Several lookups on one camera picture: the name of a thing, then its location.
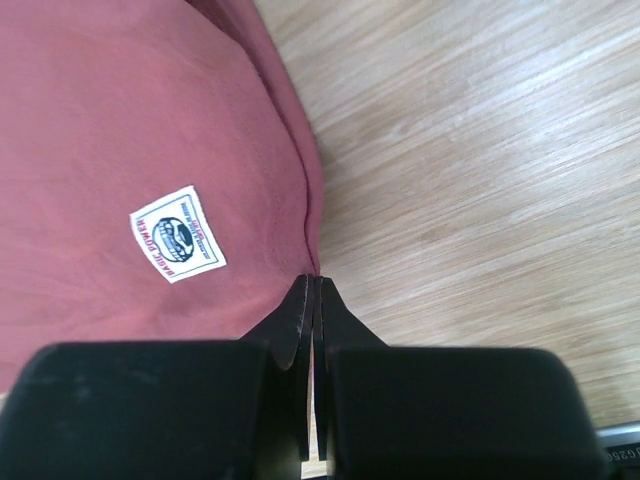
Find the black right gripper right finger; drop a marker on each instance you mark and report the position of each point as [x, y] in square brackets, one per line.
[393, 412]

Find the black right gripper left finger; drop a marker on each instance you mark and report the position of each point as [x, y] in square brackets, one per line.
[201, 409]

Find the red graphic tank top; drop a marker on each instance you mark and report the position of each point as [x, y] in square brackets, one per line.
[159, 178]

